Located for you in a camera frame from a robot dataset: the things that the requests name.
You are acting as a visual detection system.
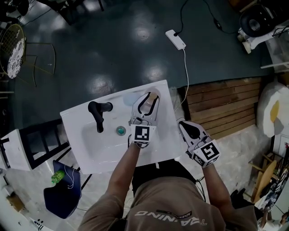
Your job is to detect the green plastic bottle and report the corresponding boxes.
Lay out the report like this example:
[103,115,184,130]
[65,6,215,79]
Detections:
[51,170,66,185]

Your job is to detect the small pink bottle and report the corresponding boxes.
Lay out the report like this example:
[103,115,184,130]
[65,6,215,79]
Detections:
[144,89,159,110]

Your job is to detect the person's right forearm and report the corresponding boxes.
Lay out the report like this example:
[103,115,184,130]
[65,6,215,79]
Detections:
[201,163,233,208]

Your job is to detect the white printed panel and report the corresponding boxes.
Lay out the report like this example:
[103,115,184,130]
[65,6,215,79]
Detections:
[29,217,46,231]

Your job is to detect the black cable with adapter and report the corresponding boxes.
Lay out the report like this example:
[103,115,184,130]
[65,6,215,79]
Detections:
[172,0,240,38]

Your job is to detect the long white table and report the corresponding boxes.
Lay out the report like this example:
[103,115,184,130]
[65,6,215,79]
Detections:
[260,33,289,73]

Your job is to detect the white power cable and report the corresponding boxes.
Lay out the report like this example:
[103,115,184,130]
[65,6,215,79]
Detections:
[173,48,191,111]

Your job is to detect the person's left forearm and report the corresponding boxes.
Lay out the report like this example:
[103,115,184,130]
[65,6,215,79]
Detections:
[105,142,142,200]

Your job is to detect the person's beige t-shirt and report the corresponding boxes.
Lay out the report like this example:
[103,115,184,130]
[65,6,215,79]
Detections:
[78,176,258,231]

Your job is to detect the white power strip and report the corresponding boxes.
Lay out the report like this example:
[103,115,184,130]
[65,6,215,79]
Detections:
[165,29,187,51]

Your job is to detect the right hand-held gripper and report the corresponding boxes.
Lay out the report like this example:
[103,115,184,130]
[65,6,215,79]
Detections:
[178,121,221,169]

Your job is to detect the dark blue chair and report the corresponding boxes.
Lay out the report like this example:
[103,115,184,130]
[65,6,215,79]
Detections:
[42,159,93,220]

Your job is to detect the translucent round dish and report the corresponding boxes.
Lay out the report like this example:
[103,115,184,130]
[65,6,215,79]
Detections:
[122,92,136,107]

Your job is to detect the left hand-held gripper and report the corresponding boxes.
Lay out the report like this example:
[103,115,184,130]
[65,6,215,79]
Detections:
[129,92,160,149]

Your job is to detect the flat cardboard piece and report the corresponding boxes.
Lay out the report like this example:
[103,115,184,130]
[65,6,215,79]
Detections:
[6,192,25,212]

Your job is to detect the white-topped black cabinet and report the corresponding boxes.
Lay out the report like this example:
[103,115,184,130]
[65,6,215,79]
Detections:
[0,118,70,171]

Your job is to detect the egg-shaped cushion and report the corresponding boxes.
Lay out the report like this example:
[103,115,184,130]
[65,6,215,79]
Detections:
[256,77,289,139]

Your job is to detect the wooden slat platform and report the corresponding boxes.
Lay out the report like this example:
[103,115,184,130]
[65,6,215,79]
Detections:
[177,76,263,141]

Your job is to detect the thin white cable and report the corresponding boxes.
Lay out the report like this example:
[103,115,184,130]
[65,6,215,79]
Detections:
[64,164,75,189]

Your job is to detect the white sink with black faucet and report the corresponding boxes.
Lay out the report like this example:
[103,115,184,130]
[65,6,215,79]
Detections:
[60,79,184,175]

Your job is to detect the person's black trousers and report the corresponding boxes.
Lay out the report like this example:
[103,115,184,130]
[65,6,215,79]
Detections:
[131,161,197,197]

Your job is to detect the black faucet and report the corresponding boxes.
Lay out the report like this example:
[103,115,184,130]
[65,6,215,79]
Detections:
[88,101,114,134]

